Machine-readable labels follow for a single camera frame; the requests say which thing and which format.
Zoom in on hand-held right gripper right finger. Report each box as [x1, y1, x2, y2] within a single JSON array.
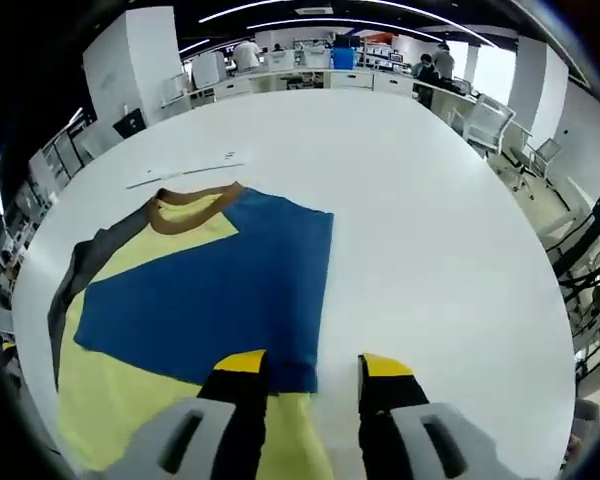
[[357, 352, 506, 480]]

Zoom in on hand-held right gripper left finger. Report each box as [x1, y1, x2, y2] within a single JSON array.
[[102, 349, 270, 480]]

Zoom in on yellow-green blue grey garment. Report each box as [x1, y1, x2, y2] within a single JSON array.
[[47, 182, 335, 480]]

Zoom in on white template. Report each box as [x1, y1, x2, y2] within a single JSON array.
[[125, 161, 246, 191]]

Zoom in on black metal stand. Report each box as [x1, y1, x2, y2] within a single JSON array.
[[549, 162, 600, 351]]

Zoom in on metal shelving rack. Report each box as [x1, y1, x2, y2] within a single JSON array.
[[29, 124, 97, 182]]

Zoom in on white mesh office chair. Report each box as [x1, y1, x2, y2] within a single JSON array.
[[522, 138, 562, 190], [462, 94, 515, 151]]

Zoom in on black slanted board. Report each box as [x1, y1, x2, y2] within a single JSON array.
[[112, 108, 146, 139]]

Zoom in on white box machine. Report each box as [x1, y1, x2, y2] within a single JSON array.
[[192, 52, 229, 89]]

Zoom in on white cabinet counter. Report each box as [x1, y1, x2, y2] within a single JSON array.
[[162, 67, 416, 107]]

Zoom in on white square column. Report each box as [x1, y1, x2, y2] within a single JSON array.
[[82, 7, 184, 126]]

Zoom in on blue container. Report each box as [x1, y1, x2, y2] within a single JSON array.
[[332, 45, 356, 70]]

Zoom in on long ceiling light strip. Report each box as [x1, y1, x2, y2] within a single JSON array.
[[198, 0, 381, 24]]

